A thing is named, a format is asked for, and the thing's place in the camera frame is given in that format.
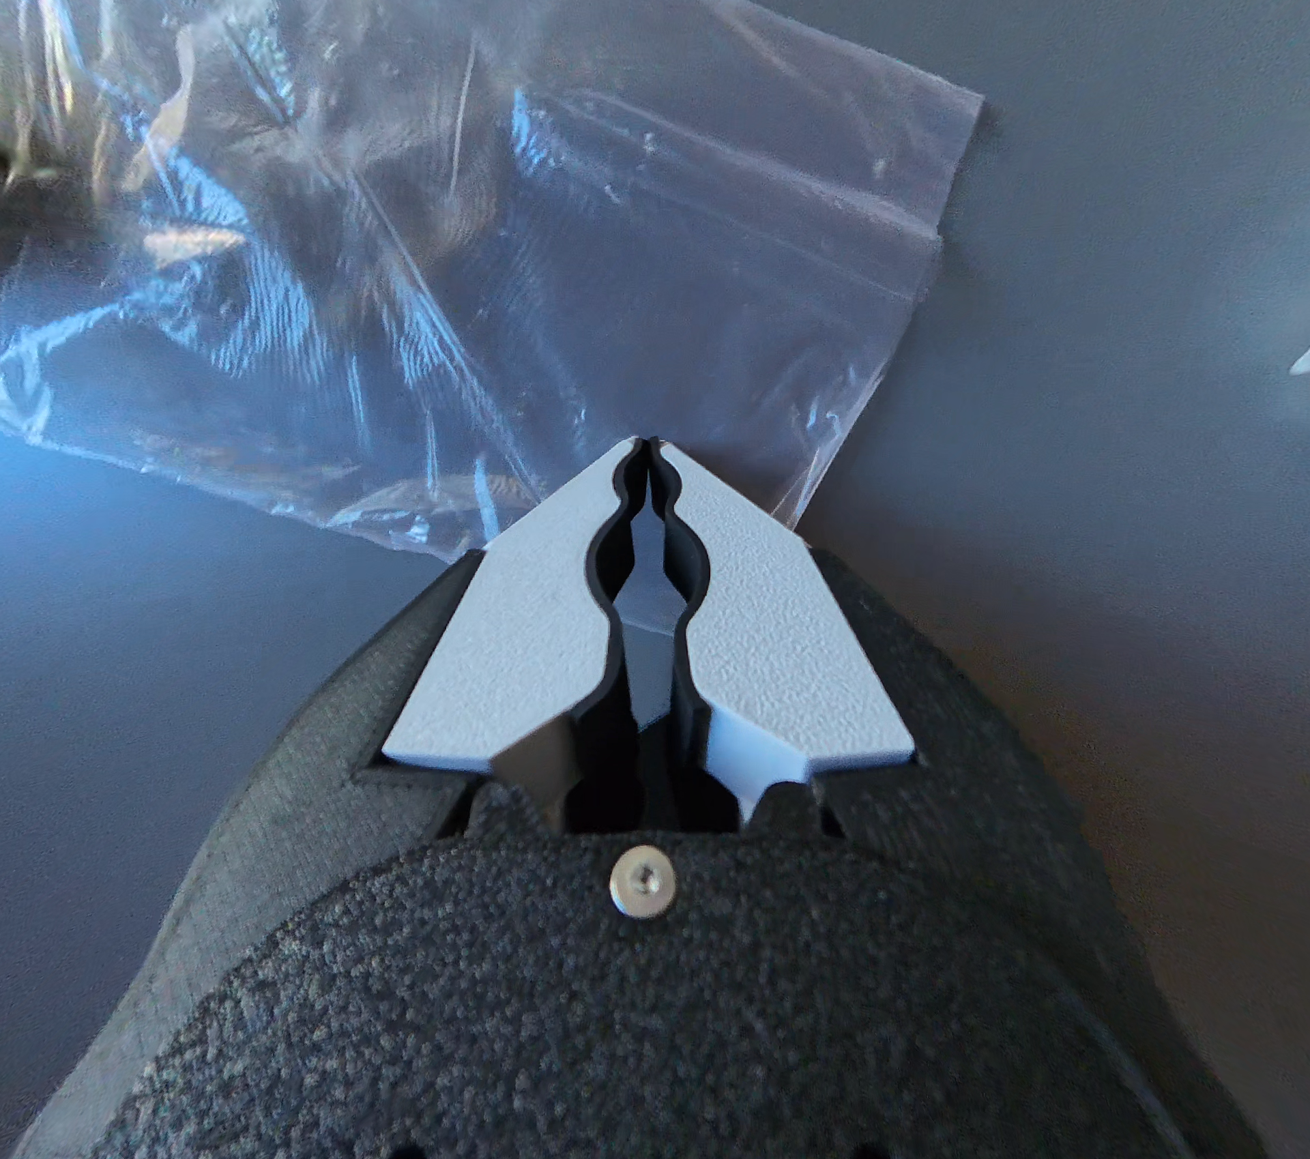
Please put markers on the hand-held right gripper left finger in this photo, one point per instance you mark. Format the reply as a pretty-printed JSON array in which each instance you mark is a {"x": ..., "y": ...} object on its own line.
[{"x": 500, "y": 668}]

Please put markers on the clear plastic bag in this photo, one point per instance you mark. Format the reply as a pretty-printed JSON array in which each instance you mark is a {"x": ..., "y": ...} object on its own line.
[{"x": 460, "y": 207}]

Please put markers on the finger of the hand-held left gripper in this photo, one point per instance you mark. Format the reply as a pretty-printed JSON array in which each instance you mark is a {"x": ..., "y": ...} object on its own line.
[{"x": 1302, "y": 362}]

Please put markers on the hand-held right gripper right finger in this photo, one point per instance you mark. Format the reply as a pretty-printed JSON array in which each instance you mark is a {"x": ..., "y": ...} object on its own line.
[{"x": 798, "y": 668}]

